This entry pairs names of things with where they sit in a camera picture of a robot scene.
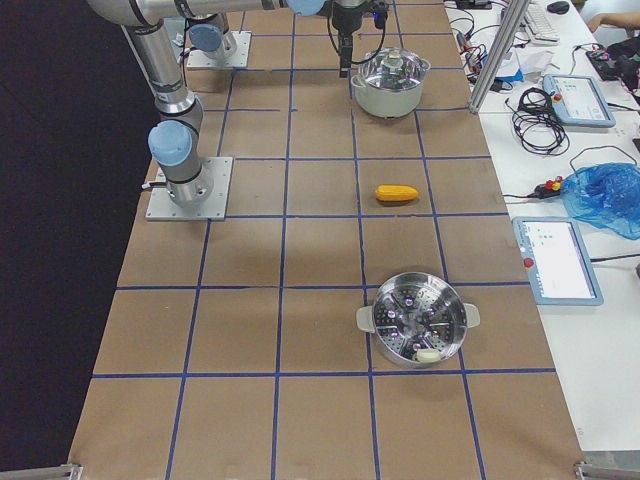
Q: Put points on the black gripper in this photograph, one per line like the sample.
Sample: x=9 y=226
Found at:
x=344 y=20

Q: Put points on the glass pot lid with knob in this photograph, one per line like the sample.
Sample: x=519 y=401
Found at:
x=395 y=69

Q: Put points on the yellow corn cob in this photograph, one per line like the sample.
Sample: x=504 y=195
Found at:
x=395 y=193

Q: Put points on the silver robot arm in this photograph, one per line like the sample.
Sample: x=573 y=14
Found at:
x=377 y=9
x=173 y=142

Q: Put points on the pale green electric cooking pot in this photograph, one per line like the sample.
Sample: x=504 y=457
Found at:
x=383 y=103

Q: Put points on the white paper box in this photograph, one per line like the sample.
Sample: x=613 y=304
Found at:
x=534 y=62

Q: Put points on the white computer keyboard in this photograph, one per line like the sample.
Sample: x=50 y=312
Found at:
x=538 y=27

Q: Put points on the black computer mouse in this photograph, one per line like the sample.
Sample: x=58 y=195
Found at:
x=558 y=7

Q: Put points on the far teach pendant tablet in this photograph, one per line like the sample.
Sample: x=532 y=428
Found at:
x=578 y=101

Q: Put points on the teach pendant tablet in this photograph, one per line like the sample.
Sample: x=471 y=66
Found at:
x=578 y=101
x=556 y=262

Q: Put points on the red button control box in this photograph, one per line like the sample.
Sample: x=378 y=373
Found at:
x=550 y=188

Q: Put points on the stainless steel steamer basket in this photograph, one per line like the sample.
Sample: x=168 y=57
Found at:
x=417 y=320

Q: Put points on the blue plastic bag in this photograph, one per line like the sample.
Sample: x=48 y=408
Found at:
x=605 y=196

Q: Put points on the near teach pendant tablet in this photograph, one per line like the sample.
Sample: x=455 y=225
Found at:
x=556 y=262

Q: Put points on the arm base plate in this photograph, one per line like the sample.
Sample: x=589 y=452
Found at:
x=212 y=50
x=204 y=198

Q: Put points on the aluminium frame post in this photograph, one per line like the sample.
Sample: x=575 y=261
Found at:
x=514 y=14

